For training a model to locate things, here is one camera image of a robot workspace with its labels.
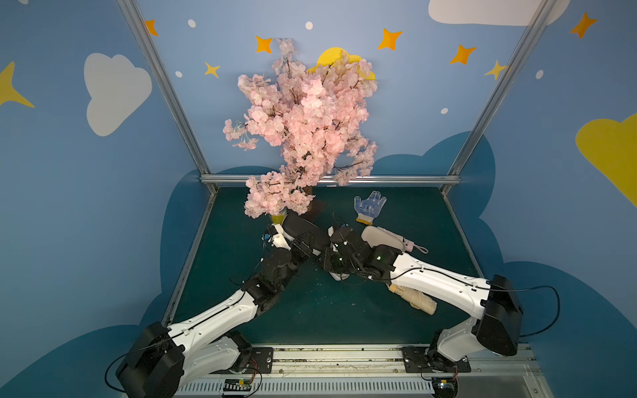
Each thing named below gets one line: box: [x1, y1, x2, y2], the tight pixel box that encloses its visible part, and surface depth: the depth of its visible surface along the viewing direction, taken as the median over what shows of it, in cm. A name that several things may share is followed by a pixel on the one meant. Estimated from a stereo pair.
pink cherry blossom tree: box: [223, 38, 378, 219], surface depth 76 cm
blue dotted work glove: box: [354, 190, 388, 225], surface depth 117 cm
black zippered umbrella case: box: [282, 214, 332, 251], surface depth 77 cm
